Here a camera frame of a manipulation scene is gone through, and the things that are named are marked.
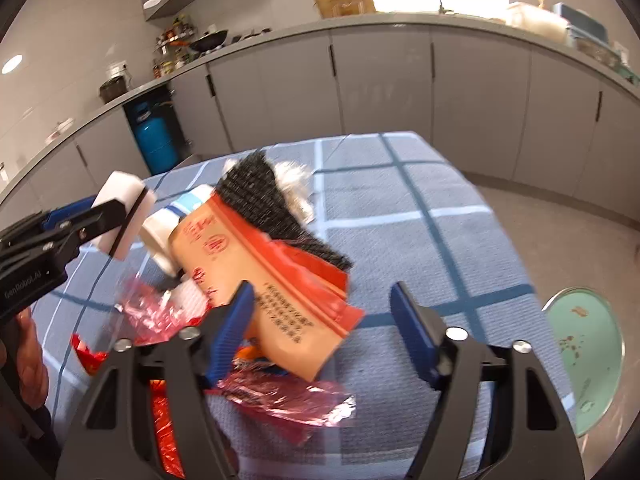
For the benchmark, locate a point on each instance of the large green basin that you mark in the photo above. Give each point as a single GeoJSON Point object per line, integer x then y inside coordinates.
{"type": "Point", "coordinates": [585, 360]}

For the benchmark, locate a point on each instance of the white plastic basin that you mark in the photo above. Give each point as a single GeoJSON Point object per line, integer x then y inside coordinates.
{"type": "Point", "coordinates": [535, 22]}

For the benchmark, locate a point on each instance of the small green tub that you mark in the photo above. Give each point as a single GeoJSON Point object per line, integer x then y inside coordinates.
{"type": "Point", "coordinates": [631, 75]}

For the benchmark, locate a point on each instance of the red transparent plastic wrapper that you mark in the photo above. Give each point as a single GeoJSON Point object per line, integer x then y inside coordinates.
{"type": "Point", "coordinates": [290, 405]}
{"type": "Point", "coordinates": [150, 310]}

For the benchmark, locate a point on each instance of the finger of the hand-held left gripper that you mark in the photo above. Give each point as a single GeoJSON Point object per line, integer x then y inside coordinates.
{"type": "Point", "coordinates": [100, 220]}
{"type": "Point", "coordinates": [70, 210]}

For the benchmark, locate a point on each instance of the blue checkered tablecloth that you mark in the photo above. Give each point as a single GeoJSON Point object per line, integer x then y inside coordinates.
{"type": "Point", "coordinates": [400, 200]}

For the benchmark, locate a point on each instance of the white wall outlet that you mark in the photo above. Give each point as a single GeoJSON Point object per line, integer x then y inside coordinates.
{"type": "Point", "coordinates": [118, 68]}

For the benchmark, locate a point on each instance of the white foam net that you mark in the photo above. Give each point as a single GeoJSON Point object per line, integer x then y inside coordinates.
{"type": "Point", "coordinates": [295, 185]}

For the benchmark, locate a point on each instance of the gas stove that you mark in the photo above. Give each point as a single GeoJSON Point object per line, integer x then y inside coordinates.
{"type": "Point", "coordinates": [250, 36]}

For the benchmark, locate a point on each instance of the black wok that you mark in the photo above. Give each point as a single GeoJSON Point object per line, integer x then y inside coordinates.
{"type": "Point", "coordinates": [210, 40]}

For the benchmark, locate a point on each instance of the blue gas cylinder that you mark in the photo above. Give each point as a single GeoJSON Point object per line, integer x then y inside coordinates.
{"type": "Point", "coordinates": [155, 145]}

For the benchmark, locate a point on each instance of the red foam net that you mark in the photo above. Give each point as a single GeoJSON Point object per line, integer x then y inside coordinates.
{"type": "Point", "coordinates": [167, 425]}

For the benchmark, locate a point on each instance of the dark cooking pot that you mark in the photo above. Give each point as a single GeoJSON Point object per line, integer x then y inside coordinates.
{"type": "Point", "coordinates": [112, 91]}

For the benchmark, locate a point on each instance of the orange paper packet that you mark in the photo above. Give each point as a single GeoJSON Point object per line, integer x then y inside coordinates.
{"type": "Point", "coordinates": [235, 255]}

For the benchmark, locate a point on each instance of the grey kitchen cabinets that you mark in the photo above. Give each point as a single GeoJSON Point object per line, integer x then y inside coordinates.
{"type": "Point", "coordinates": [385, 75]}

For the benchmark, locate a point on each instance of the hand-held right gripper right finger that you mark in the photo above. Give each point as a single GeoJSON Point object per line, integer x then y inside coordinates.
{"type": "Point", "coordinates": [410, 330]}

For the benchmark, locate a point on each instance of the white foam block black stripe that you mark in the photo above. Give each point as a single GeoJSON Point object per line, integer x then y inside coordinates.
{"type": "Point", "coordinates": [125, 185]}

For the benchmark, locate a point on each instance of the spice rack with bottles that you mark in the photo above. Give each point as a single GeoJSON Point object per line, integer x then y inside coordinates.
{"type": "Point", "coordinates": [170, 55]}

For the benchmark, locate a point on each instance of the orange blue snack wrapper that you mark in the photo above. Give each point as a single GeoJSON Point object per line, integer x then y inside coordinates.
{"type": "Point", "coordinates": [255, 357]}

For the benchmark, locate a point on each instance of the wooden cutting board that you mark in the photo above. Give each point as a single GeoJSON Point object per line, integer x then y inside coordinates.
{"type": "Point", "coordinates": [340, 2]}

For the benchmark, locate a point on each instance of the blue plastic crate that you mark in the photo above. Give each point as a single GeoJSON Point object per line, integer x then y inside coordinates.
{"type": "Point", "coordinates": [585, 20]}

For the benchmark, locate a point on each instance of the black mesh net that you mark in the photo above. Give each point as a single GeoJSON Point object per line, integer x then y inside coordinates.
{"type": "Point", "coordinates": [255, 195]}

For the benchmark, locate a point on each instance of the person's left hand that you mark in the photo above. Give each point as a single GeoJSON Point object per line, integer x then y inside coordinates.
{"type": "Point", "coordinates": [31, 355]}

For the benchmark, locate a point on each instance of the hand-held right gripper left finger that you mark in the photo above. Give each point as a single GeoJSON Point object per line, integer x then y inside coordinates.
{"type": "Point", "coordinates": [235, 325]}

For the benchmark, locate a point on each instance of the steel basin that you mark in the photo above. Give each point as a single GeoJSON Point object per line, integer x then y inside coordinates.
{"type": "Point", "coordinates": [600, 52]}

